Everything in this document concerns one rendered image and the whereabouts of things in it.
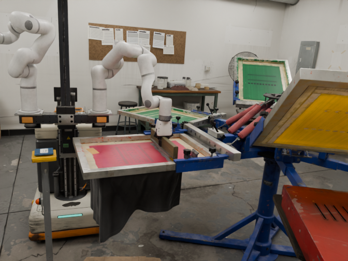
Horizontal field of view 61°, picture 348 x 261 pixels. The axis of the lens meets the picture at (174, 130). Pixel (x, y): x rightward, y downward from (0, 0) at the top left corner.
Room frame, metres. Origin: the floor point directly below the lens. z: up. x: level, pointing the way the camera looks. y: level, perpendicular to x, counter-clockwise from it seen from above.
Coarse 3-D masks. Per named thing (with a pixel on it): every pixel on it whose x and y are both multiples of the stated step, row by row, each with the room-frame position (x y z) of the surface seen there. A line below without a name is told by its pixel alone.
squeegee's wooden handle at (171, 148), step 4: (152, 128) 1.94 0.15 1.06; (152, 132) 1.93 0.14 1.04; (152, 136) 1.92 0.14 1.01; (164, 136) 1.78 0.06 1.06; (156, 140) 1.85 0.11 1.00; (164, 140) 1.72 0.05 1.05; (168, 140) 1.70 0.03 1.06; (164, 144) 1.72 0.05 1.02; (168, 144) 1.66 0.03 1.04; (172, 144) 1.63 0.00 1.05; (164, 148) 1.72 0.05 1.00; (168, 148) 1.66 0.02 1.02; (172, 148) 1.60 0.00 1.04; (176, 148) 1.60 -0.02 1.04; (168, 152) 1.65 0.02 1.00; (172, 152) 1.60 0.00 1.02; (176, 152) 1.60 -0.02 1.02; (172, 156) 1.59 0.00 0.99; (176, 156) 1.60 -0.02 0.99
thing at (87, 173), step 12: (192, 144) 1.91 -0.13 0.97; (84, 156) 1.51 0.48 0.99; (84, 168) 1.35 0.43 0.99; (96, 168) 1.36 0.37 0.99; (108, 168) 1.37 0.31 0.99; (120, 168) 1.38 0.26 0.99; (132, 168) 1.40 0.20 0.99; (144, 168) 1.43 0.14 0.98; (156, 168) 1.45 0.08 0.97; (168, 168) 1.48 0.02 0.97
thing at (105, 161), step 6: (180, 150) 1.83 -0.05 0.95; (102, 156) 1.62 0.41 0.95; (108, 156) 1.63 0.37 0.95; (156, 156) 1.68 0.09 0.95; (162, 156) 1.69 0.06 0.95; (180, 156) 1.71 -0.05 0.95; (96, 162) 1.53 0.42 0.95; (102, 162) 1.53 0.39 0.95; (108, 162) 1.54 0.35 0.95; (114, 162) 1.55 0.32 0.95; (150, 162) 1.58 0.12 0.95; (156, 162) 1.59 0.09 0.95; (162, 162) 1.59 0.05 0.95
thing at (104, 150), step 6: (114, 144) 1.85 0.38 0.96; (120, 144) 1.86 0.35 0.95; (126, 144) 1.87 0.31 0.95; (132, 144) 1.87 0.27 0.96; (138, 144) 1.88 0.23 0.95; (144, 144) 1.89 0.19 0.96; (150, 144) 1.90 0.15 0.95; (180, 144) 1.95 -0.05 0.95; (96, 150) 1.72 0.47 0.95; (102, 150) 1.72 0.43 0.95; (108, 150) 1.73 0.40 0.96; (150, 150) 1.79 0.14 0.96; (156, 150) 1.79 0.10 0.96; (96, 156) 1.61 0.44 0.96
